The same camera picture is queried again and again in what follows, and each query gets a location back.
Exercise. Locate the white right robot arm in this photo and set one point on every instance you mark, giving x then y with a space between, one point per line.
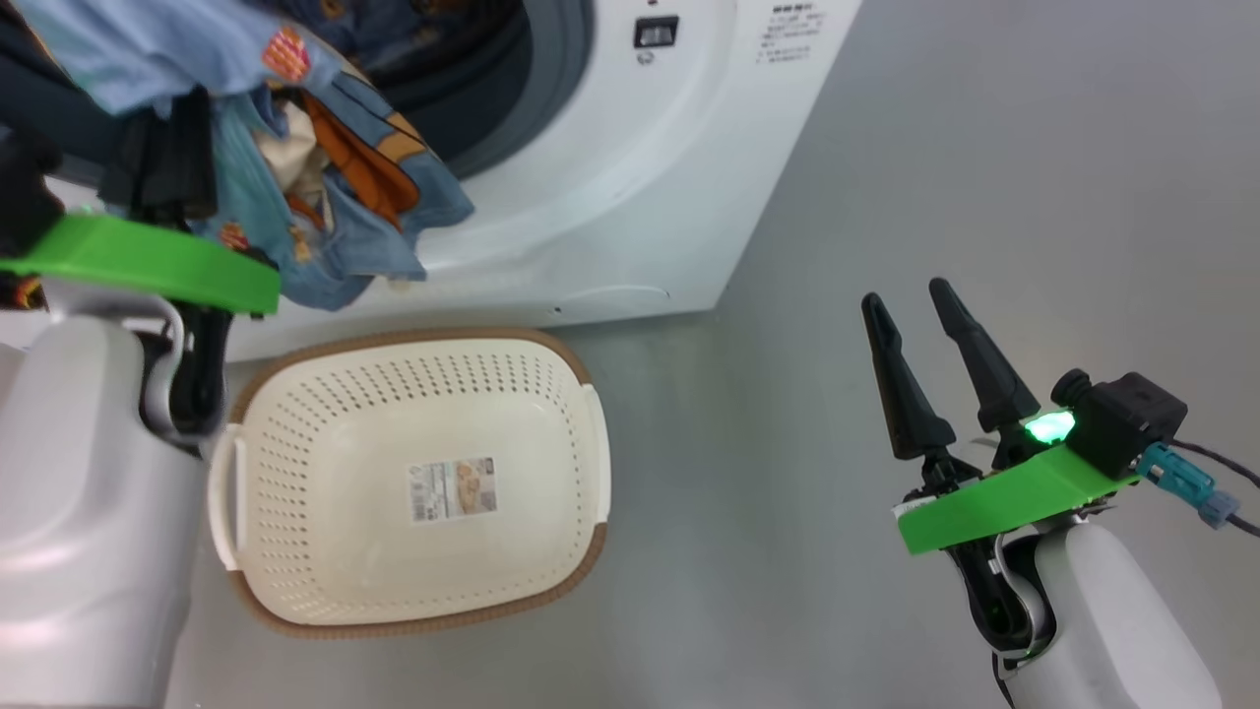
1122 630

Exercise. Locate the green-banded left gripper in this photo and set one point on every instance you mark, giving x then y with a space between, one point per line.
148 261

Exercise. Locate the printed text notice label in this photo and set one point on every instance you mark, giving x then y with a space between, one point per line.
790 34

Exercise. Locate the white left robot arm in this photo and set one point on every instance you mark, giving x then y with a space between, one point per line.
79 512

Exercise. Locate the round white filter cover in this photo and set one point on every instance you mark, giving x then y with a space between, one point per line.
615 292

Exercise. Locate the basket product label sticker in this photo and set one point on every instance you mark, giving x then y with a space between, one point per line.
453 489

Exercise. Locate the black door latch socket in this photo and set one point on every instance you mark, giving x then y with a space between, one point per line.
656 32

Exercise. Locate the white front-load washing machine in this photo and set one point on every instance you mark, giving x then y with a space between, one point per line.
630 197

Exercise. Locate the grey rubber door gasket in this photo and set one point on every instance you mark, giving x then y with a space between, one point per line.
551 89

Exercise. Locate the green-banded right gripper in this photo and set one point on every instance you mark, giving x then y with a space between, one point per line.
1004 502

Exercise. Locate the cream perforated laundry basket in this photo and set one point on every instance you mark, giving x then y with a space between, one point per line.
345 423

